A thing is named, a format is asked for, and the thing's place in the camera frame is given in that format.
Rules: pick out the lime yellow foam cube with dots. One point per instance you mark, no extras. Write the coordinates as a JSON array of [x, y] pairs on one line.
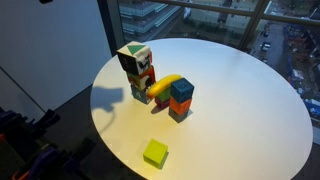
[[155, 153]]

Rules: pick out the small maroon foam cube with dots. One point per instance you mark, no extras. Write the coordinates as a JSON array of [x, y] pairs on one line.
[[162, 103]]

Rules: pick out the colourful cube with red circle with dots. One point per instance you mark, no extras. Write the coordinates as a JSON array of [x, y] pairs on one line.
[[145, 79]]

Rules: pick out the dark window frame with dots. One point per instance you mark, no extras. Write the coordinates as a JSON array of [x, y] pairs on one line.
[[110, 23]]

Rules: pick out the black clamp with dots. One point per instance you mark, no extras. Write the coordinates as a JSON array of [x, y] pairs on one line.
[[46, 119]]

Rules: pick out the blue-grey cube with number four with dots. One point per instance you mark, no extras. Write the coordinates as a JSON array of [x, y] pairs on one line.
[[140, 95]]

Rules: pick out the grey foam cube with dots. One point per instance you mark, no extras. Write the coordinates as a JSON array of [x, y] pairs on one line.
[[177, 116]]

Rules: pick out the black and white picture cube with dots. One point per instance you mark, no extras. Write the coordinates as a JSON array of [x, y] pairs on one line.
[[135, 59]]

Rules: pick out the orange tipped clamp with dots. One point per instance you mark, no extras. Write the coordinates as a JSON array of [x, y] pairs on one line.
[[19, 174]]

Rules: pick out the small green foam cube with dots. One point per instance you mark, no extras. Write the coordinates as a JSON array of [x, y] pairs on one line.
[[164, 95]]

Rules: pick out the orange foam cube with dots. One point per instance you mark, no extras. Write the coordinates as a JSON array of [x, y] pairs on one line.
[[180, 106]]

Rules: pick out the blue foam cube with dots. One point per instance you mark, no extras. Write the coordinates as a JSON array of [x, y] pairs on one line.
[[182, 90]]

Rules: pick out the yellow toy banana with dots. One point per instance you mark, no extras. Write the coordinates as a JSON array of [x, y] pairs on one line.
[[163, 85]]

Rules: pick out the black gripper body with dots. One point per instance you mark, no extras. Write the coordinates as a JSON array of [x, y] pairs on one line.
[[45, 1]]

